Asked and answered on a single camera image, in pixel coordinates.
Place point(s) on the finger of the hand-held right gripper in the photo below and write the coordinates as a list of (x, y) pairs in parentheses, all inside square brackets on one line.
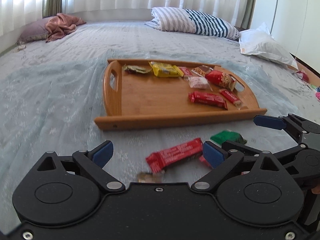
[(267, 122), (242, 147)]

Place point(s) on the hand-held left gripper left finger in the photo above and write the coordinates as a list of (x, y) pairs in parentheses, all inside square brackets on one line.
[(102, 152)]

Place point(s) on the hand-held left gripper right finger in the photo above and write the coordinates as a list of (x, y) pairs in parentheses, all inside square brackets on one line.
[(213, 155)]

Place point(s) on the green snack packet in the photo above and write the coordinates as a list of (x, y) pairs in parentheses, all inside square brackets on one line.
[(225, 136)]

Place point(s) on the long red snack bar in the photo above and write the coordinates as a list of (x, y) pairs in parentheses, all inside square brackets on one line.
[(207, 98), (172, 153)]

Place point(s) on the small red snack bar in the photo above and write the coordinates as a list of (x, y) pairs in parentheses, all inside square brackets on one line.
[(230, 96), (185, 71)]

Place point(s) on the small brown snack packet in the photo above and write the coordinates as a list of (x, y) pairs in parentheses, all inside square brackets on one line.
[(150, 177)]

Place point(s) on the red nut packet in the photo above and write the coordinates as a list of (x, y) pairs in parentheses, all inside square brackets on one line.
[(218, 78)]

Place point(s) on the gold snack packet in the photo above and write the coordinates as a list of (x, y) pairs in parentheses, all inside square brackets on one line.
[(136, 69)]

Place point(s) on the yellow snack packet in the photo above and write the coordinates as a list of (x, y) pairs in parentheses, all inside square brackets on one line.
[(165, 69)]

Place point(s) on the person's right hand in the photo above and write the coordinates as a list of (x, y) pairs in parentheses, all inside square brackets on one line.
[(316, 188)]

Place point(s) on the small pink packet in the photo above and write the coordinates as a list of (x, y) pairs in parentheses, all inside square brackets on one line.
[(317, 96)]

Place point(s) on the small green blue packet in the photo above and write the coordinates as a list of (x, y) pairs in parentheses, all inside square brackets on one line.
[(314, 87)]

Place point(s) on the red white small packet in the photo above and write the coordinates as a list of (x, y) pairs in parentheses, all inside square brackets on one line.
[(303, 75)]

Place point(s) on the light blue snowflake bedspread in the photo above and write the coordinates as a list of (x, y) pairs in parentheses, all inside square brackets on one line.
[(62, 105)]

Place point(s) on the white pillow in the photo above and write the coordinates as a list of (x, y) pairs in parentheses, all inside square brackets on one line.
[(262, 45)]

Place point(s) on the chocolate nut bar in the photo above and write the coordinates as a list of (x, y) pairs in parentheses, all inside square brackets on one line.
[(201, 70)]

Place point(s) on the white wardrobe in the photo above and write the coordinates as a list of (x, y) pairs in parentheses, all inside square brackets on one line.
[(295, 17)]

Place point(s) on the white bed sheet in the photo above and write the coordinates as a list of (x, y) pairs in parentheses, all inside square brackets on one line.
[(112, 35)]

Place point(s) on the small pale object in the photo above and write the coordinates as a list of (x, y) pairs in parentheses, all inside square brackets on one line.
[(22, 47)]

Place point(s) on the pink crumpled cloth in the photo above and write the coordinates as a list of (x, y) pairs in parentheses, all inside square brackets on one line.
[(60, 25)]

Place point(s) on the striped pillow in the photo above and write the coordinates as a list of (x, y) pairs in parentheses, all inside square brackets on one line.
[(175, 20)]

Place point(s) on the purple pillow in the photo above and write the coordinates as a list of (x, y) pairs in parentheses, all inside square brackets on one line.
[(32, 31)]

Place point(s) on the wooden bed frame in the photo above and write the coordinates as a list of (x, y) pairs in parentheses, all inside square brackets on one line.
[(303, 66)]

